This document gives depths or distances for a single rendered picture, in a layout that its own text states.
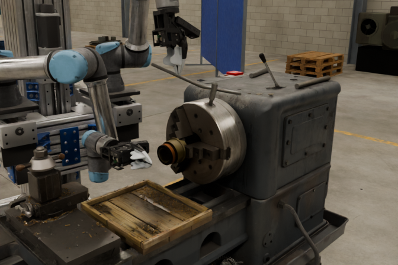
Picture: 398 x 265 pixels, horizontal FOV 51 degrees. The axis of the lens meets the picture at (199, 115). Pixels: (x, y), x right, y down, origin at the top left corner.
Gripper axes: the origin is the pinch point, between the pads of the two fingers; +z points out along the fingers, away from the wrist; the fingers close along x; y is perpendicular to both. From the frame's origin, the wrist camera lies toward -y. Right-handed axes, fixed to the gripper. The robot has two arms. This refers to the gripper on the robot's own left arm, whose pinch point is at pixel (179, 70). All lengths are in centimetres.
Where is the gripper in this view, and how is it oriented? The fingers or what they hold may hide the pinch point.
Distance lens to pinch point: 141.8
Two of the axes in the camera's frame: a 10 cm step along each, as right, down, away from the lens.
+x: 7.0, 0.3, -7.2
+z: 1.1, 9.8, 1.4
